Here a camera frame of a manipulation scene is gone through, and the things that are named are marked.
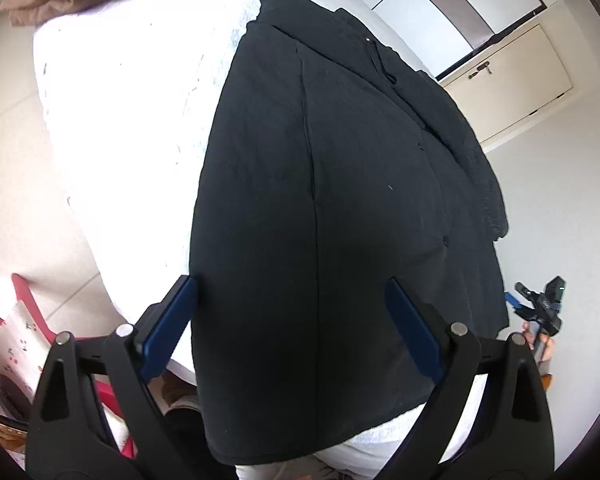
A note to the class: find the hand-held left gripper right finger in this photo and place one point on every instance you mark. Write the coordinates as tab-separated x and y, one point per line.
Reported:
412	327

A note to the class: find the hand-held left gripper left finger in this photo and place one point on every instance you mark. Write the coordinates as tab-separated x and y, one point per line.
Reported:
172	327

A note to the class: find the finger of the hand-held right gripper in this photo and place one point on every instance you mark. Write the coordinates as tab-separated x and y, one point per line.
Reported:
514	301

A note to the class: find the black jacket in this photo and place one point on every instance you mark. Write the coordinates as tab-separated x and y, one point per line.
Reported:
330	210

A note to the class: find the person's right hand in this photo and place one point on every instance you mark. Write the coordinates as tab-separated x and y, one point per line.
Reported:
537	342

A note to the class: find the dark shoe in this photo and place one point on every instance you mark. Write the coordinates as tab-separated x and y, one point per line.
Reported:
182	415

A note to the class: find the red plastic stool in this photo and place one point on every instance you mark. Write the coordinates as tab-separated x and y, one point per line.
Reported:
30	305

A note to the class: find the white printed cloth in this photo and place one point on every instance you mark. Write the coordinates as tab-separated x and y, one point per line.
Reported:
10	355

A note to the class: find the bed with quilted mattress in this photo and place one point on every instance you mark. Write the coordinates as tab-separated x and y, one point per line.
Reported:
130	135

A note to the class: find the cream door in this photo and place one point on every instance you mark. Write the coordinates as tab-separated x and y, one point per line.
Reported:
515	80

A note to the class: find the white and grey wardrobe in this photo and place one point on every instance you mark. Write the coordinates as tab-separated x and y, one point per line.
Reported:
455	0

